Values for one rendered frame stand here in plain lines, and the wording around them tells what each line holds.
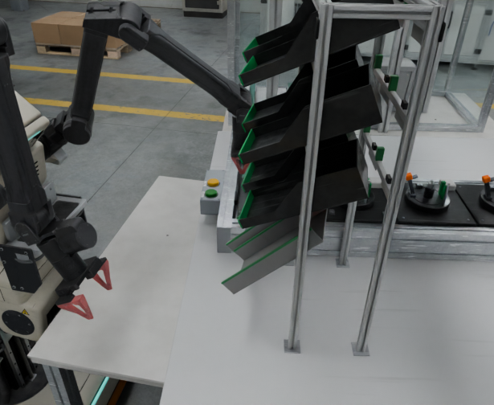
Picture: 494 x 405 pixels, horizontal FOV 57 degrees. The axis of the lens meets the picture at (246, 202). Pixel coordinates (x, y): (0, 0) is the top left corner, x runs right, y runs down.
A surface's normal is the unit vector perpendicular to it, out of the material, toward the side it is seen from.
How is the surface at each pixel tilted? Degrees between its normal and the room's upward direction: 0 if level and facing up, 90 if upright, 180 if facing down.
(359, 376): 0
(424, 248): 90
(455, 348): 0
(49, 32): 90
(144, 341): 0
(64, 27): 90
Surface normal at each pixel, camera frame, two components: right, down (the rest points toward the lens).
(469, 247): -0.04, 0.55
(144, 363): 0.01, -0.84
